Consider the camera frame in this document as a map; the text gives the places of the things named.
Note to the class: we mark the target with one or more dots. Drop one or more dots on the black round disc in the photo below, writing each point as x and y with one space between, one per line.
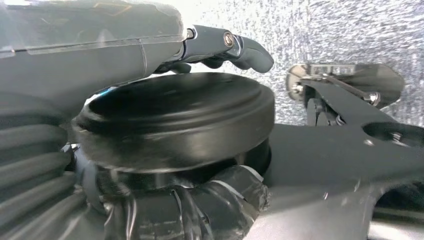
172 119

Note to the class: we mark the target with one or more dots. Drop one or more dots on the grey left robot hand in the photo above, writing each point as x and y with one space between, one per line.
82 49

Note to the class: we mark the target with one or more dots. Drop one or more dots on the black robot leg frame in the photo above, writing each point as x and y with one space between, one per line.
314 155

